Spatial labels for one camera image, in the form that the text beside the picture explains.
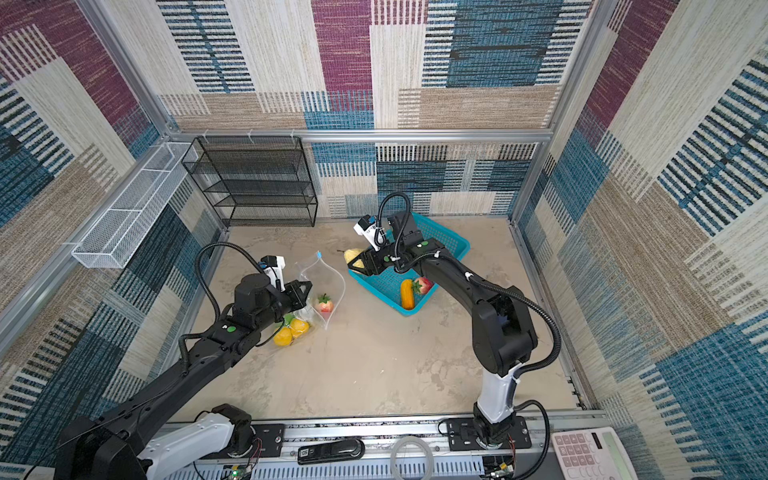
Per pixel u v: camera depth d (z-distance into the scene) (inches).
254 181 43.1
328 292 35.7
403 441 28.1
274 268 28.6
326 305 34.9
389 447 28.7
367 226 29.9
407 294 37.3
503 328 19.0
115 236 28.1
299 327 34.5
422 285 37.9
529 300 17.5
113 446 15.4
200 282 42.6
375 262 29.4
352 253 31.7
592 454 27.5
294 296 27.5
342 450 27.2
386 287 39.3
